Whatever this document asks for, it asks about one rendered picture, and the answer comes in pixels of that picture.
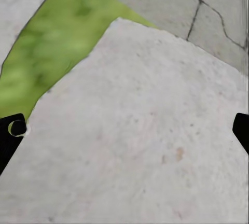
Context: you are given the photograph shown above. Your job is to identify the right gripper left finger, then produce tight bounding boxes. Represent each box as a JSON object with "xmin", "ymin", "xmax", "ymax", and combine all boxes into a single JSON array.
[{"xmin": 0, "ymin": 113, "xmax": 31, "ymax": 175}]

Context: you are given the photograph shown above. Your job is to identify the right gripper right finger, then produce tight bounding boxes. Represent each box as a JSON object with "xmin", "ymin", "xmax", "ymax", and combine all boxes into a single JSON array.
[{"xmin": 232, "ymin": 113, "xmax": 249, "ymax": 155}]

